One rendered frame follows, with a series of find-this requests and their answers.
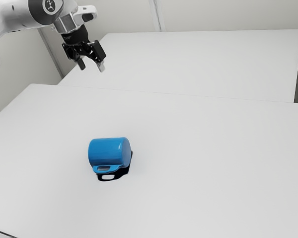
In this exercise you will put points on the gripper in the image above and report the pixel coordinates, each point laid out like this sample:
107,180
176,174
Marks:
75,37

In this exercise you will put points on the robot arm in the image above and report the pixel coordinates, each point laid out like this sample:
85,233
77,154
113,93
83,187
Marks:
17,15

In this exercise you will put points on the blue mug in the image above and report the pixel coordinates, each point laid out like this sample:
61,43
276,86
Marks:
109,153

